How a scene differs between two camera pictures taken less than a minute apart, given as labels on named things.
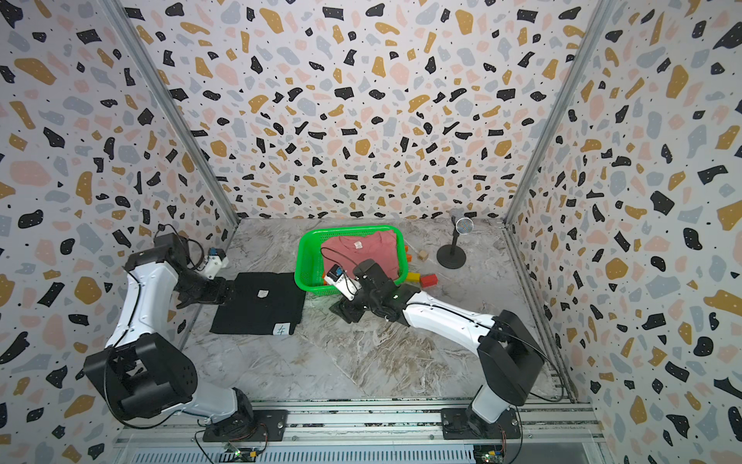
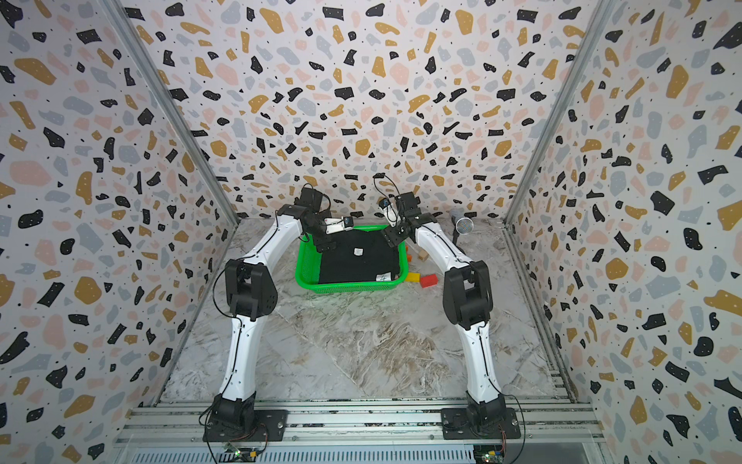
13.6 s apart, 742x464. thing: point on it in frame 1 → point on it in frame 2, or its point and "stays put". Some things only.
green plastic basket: x=310 y=273 stays put
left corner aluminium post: x=172 y=111 stays put
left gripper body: x=201 y=289 → x=321 y=237
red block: x=428 y=280 stays put
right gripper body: x=374 y=304 → x=395 y=234
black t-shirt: x=259 y=301 → x=359 y=255
